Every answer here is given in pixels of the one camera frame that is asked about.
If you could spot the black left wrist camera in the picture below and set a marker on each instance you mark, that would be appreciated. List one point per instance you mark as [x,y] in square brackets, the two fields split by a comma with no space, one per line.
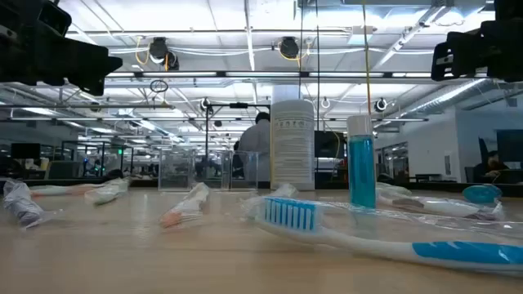
[55,16]

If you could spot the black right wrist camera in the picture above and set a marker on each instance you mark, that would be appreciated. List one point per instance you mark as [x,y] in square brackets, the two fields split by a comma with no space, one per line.
[508,9]

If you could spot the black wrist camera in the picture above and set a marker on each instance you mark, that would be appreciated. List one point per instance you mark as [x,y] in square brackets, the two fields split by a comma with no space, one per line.
[508,9]
[55,16]

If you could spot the black monitor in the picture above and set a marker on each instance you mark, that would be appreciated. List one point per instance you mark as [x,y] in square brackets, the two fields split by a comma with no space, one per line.
[510,145]
[329,143]

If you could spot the blue toothbrush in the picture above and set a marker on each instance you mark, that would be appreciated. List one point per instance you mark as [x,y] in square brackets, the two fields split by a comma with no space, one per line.
[290,214]

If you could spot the black ceiling-mounted device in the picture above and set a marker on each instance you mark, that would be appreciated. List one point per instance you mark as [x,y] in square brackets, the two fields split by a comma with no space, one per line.
[381,110]
[158,49]
[289,47]

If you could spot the black metal table frame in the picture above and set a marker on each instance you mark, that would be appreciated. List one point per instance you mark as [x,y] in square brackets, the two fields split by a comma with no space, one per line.
[433,186]

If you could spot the purple toothbrush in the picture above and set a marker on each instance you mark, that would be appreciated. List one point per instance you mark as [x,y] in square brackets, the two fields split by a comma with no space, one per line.
[22,206]
[433,206]

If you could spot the white wipes canister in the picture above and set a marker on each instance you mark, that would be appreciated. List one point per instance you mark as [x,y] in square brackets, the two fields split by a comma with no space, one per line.
[292,155]

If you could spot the person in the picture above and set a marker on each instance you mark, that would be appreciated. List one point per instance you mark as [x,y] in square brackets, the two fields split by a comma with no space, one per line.
[255,143]
[492,165]

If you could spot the teal mouthwash bottle white cap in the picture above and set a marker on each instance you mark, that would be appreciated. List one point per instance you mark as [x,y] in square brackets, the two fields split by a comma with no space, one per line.
[361,175]
[482,194]

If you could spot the small distant monitor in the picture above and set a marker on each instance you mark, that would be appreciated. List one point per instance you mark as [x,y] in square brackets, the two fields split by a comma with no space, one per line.
[25,151]

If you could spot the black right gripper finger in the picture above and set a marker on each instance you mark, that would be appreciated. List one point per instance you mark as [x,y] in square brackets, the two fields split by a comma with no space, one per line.
[466,49]

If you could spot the orange toothbrush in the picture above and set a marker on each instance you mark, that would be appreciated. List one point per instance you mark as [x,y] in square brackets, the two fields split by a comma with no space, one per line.
[61,190]
[186,210]

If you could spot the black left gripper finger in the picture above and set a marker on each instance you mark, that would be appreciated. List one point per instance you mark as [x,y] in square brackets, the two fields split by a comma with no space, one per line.
[100,67]

